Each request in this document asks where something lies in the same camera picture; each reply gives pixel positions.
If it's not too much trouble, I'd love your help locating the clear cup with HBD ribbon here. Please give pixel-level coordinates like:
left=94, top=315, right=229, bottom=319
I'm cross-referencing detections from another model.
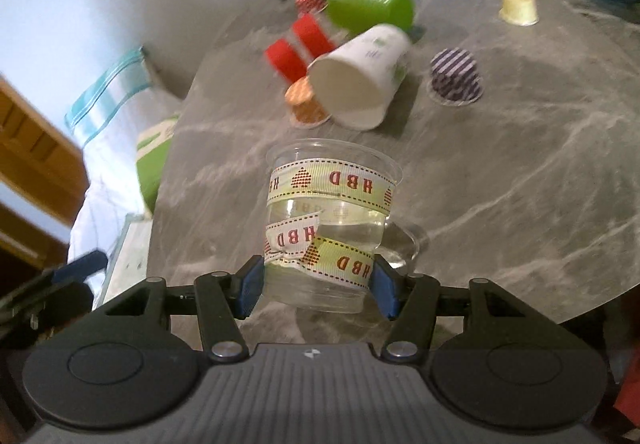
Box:
left=264, top=138, right=402, bottom=314

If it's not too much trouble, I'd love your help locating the white paper cup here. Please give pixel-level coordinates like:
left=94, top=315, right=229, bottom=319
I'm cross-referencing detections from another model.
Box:
left=308, top=24, right=411, bottom=131

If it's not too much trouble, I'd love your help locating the clear cup with red bands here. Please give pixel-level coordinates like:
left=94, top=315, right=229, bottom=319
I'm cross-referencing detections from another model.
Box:
left=264, top=11, right=344, bottom=84

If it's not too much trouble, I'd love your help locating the green plastic cup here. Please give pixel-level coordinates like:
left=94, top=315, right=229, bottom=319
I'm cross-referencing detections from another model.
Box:
left=326, top=0, right=414, bottom=34

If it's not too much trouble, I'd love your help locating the orange dotted cupcake liner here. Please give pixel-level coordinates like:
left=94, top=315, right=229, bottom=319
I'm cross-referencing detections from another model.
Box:
left=284, top=76, right=330, bottom=129

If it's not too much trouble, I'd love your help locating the purple dotted cupcake liner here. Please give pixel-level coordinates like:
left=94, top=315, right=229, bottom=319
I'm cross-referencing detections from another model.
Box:
left=430, top=48, right=484, bottom=107

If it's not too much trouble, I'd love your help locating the teal checkered cloth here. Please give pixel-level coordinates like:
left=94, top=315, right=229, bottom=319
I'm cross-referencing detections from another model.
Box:
left=65, top=47, right=152, bottom=148

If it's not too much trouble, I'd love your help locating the red dotted cupcake liner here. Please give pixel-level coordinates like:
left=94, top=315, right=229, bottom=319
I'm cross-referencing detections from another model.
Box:
left=295, top=0, right=326, bottom=16

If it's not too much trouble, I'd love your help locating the yellow cupcake liner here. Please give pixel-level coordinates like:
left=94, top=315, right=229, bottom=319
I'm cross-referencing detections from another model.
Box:
left=499, top=0, right=539, bottom=26

